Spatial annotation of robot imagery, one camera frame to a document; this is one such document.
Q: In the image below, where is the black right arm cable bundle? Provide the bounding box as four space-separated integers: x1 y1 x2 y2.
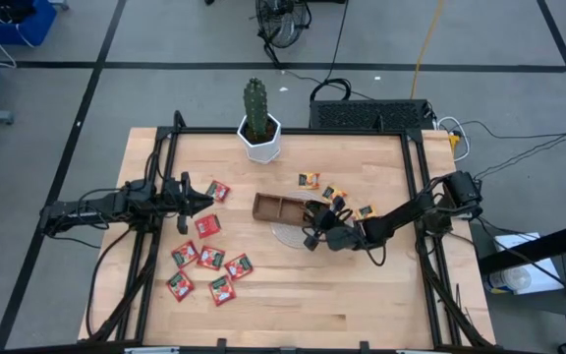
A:
410 230 498 351

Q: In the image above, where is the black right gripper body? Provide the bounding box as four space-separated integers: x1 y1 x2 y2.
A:
303 195 364 254

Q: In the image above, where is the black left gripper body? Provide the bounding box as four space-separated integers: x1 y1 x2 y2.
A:
160 171 192 236

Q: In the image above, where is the green cactus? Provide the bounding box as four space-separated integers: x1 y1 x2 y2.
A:
242 77 269 142

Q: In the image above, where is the black left arm cable bundle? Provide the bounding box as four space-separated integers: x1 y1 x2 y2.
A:
84 223 166 344

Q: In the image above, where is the black cart frame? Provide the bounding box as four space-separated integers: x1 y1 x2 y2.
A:
477 113 566 354

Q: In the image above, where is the white hexagonal plant pot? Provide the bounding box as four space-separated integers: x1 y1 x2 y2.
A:
236 113 283 166

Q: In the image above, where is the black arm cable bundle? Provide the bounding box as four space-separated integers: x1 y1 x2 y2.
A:
84 223 166 344
410 230 498 351

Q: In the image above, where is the large blue bin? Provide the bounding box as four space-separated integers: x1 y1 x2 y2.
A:
0 0 59 47

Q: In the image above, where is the black computer case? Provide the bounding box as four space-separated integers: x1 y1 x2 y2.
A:
308 98 436 132

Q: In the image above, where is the yellow cable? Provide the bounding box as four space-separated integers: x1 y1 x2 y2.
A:
409 0 446 100

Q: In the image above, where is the white box device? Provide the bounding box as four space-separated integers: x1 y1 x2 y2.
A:
482 232 565 296

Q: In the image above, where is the looped white cable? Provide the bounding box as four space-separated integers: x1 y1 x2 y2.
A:
434 115 472 163

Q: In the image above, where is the round woven placemat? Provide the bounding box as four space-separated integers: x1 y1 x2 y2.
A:
269 190 333 251

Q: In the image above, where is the black floor cable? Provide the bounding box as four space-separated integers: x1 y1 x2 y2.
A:
309 0 354 103

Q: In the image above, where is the wooden three-compartment tray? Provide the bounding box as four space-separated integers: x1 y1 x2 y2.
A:
252 191 326 229

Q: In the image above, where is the black floor fan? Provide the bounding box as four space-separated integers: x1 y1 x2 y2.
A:
255 0 312 65

